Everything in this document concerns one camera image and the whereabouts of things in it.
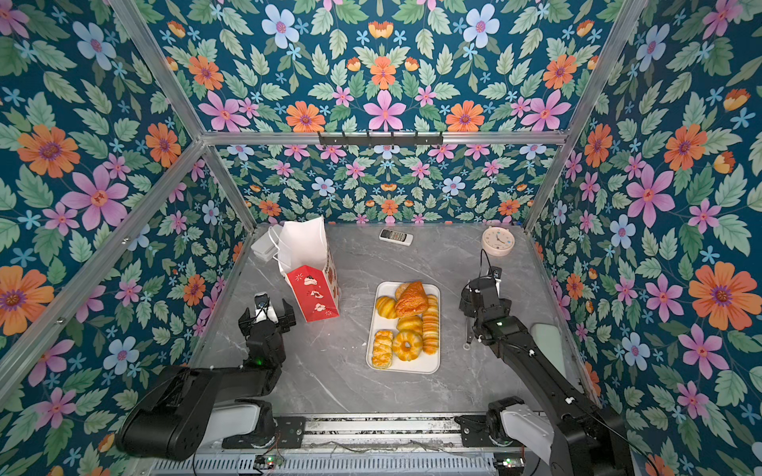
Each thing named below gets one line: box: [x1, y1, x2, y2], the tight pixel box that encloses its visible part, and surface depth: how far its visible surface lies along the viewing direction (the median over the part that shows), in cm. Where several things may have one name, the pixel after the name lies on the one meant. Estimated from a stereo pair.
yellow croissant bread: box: [372, 329, 394, 369], surface depth 85 cm
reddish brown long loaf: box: [394, 280, 429, 318], surface depth 92 cm
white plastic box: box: [250, 232, 279, 263], surface depth 110 cm
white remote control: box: [379, 228, 414, 247], surface depth 117 cm
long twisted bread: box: [422, 293, 440, 357], surface depth 92 cm
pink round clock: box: [481, 226, 516, 257], surface depth 113 cm
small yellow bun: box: [376, 295, 398, 320], surface depth 94 cm
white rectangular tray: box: [365, 281, 441, 375], surface depth 88 cm
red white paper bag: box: [267, 215, 341, 324], surface depth 87 cm
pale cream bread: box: [396, 313, 424, 335], surface depth 90 cm
